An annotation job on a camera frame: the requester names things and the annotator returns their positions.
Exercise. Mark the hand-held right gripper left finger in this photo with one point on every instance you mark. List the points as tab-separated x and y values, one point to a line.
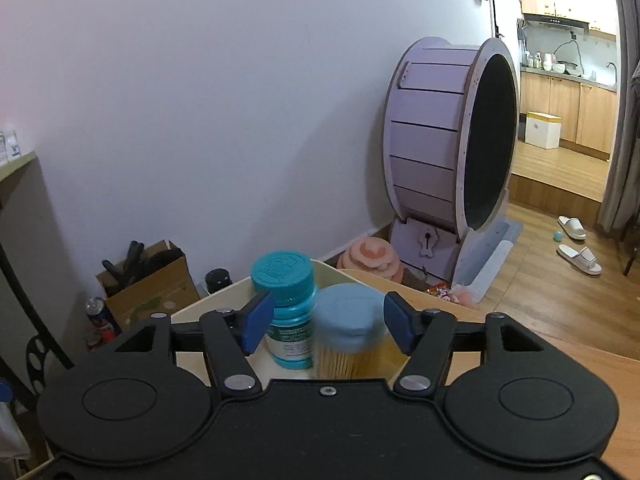
257	321

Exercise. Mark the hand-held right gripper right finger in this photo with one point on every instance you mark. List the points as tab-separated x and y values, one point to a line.
400	322

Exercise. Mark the blue lidded toothpick jar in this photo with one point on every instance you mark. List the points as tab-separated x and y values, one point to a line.
350	316

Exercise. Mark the beige storage container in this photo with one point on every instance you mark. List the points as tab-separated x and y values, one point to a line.
199	306

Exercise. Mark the colourful snack packets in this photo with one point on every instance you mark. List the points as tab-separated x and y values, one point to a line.
440	291

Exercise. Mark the black lidded jar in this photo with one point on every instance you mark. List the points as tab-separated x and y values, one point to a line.
219	281

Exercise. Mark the pink cat toy tower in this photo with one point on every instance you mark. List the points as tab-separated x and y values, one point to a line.
370	255

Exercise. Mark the brown cardboard box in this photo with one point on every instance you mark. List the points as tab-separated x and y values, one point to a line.
150	297

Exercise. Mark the red drink can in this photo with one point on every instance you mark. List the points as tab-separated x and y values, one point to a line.
100	317

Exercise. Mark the purple cat exercise wheel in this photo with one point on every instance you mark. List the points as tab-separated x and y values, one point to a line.
425	135

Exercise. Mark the white slipper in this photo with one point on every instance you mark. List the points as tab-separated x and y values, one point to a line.
580	259
572	226

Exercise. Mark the black metal chair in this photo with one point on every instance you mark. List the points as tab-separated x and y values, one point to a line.
37	360

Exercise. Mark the white box with yellow lid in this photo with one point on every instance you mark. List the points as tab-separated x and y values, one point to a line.
542	131

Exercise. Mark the wooden lower kitchen cabinets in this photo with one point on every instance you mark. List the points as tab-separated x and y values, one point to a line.
565	105

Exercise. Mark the dishes on kitchen counter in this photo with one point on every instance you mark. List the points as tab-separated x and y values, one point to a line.
550	62

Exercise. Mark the white bottle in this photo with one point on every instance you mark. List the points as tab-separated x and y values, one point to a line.
10	146

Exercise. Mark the range hood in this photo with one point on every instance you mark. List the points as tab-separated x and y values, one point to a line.
555	21

